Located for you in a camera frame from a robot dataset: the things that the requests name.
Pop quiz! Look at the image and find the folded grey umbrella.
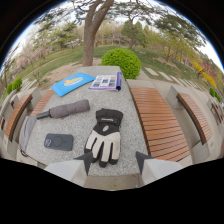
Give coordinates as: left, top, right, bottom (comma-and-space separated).
35, 99, 91, 121

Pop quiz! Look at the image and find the dark phone case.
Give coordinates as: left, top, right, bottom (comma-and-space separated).
43, 133, 75, 152

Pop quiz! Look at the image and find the black and beige glove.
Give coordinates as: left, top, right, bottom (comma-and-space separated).
83, 108, 124, 169

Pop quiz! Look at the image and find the wooden slat bench seat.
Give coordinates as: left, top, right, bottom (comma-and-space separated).
129, 86, 192, 163
29, 89, 55, 118

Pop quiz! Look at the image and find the open magazine with purple spine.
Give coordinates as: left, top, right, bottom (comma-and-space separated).
88, 71, 123, 92

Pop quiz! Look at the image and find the small green shrub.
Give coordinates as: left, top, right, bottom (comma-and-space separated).
5, 77, 24, 96
208, 86, 222, 104

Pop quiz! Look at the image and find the round trimmed green bush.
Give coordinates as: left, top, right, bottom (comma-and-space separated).
100, 47, 142, 80

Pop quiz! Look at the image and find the large tree trunk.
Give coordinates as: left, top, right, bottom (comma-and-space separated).
81, 0, 115, 67

